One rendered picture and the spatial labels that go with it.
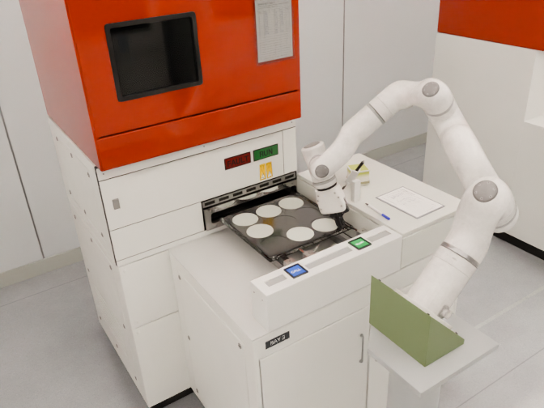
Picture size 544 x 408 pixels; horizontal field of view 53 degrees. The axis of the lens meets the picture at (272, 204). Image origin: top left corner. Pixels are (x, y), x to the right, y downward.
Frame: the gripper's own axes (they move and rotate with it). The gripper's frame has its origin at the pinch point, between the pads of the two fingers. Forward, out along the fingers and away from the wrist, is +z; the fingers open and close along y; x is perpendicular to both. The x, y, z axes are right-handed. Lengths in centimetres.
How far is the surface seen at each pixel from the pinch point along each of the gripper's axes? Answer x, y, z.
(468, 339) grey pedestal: -35, 45, 27
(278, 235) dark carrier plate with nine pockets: -13.4, -18.9, -4.5
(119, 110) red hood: -37, -41, -67
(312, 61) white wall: 206, -83, -35
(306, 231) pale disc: -7.2, -10.7, -1.6
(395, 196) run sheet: 18.4, 16.6, 1.0
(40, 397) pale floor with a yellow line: -51, -152, 43
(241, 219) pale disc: -7.5, -36.0, -10.8
